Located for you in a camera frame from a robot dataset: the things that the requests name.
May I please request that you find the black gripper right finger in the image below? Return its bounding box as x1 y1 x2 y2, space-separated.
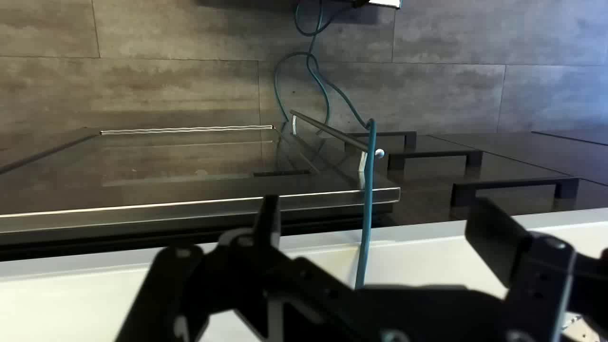
464 198 608 342

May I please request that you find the silver appliance door handle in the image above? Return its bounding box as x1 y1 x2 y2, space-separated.
290 110 387 190

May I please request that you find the teal cable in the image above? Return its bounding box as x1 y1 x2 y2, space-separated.
273 0 381 293

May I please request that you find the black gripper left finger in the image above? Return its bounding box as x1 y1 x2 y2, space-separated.
113 194 358 342

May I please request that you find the dark cabinet drawer handle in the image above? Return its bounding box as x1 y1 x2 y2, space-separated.
451 177 580 209
387 148 485 181

